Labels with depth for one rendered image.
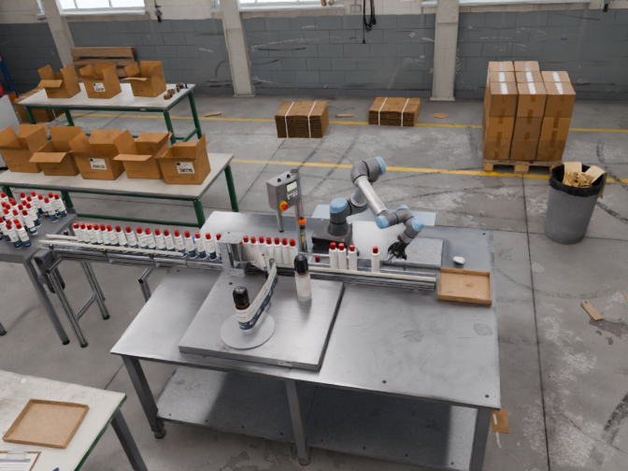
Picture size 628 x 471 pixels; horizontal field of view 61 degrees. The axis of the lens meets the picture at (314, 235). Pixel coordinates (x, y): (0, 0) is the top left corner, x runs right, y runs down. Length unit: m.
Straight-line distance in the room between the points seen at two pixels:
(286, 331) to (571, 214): 3.00
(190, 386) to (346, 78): 5.96
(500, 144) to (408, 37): 2.66
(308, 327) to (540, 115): 3.96
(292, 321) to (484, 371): 1.06
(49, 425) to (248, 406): 1.16
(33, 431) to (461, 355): 2.19
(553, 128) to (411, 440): 3.95
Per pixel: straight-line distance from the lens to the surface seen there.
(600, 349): 4.37
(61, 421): 3.10
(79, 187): 5.29
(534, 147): 6.32
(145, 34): 9.70
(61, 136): 5.76
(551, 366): 4.15
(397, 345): 2.96
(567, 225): 5.20
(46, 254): 4.26
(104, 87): 7.45
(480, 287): 3.36
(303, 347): 2.91
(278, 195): 3.16
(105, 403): 3.07
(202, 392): 3.71
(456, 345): 2.99
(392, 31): 8.26
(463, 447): 3.35
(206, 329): 3.12
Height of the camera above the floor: 2.98
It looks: 34 degrees down
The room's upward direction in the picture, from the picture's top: 6 degrees counter-clockwise
